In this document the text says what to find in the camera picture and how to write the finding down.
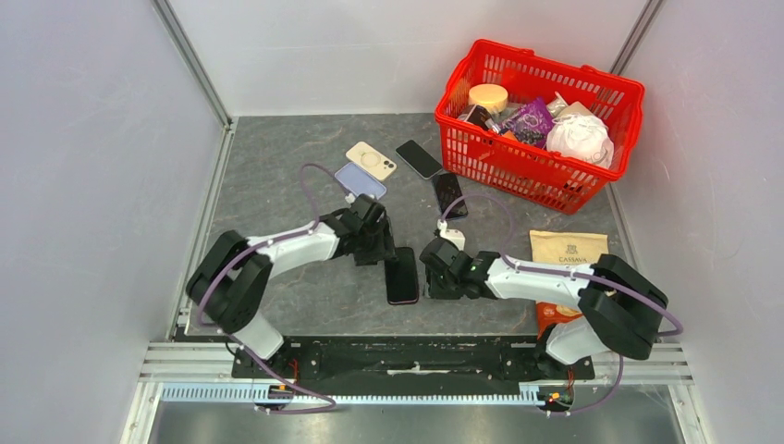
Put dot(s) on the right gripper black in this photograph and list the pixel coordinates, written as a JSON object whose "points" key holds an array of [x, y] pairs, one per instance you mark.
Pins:
{"points": [[434, 289]]}

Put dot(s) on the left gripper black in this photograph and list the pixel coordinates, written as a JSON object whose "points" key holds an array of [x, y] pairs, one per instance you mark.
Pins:
{"points": [[385, 246]]}

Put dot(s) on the black smartphone purple edge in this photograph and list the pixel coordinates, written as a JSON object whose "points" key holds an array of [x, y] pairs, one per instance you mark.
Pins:
{"points": [[402, 274]]}

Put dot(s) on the black phone case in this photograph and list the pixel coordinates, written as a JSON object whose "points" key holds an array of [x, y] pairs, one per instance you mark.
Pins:
{"points": [[402, 276]]}

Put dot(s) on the lavender phone case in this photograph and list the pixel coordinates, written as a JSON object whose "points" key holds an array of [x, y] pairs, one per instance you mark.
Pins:
{"points": [[357, 181]]}

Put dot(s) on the dark blue smartphone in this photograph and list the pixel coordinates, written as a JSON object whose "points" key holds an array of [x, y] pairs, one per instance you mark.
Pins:
{"points": [[447, 191]]}

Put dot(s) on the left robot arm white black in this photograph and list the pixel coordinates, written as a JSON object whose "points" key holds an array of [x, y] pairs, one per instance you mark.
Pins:
{"points": [[229, 282]]}

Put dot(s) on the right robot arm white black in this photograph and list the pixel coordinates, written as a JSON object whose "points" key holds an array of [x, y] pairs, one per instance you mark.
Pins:
{"points": [[620, 310]]}

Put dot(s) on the beige phone case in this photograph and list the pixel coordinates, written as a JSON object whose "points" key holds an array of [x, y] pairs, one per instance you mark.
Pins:
{"points": [[371, 161]]}

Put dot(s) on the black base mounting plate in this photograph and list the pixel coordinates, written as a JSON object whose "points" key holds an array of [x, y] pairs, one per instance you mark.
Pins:
{"points": [[419, 365]]}

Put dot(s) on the black smartphone near basket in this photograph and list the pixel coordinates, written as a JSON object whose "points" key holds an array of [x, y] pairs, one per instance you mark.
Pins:
{"points": [[420, 161]]}

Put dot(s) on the cassava chips bag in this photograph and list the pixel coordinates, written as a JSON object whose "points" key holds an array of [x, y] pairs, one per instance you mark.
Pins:
{"points": [[563, 248]]}

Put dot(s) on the red plastic shopping basket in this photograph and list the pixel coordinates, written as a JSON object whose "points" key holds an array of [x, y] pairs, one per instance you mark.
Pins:
{"points": [[474, 145]]}

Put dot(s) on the purple snack packet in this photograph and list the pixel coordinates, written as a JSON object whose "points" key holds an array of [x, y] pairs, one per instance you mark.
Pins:
{"points": [[531, 123]]}

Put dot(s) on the yellow lid jar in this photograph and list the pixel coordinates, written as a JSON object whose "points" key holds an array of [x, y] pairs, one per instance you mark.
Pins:
{"points": [[492, 97]]}

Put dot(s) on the white plastic bag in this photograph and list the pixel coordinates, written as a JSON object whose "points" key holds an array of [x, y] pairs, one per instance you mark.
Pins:
{"points": [[581, 137]]}

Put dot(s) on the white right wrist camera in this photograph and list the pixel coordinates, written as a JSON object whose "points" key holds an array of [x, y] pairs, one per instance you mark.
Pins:
{"points": [[453, 235]]}

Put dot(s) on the aluminium frame rail front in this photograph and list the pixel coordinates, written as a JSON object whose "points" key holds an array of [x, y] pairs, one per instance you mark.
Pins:
{"points": [[203, 372]]}

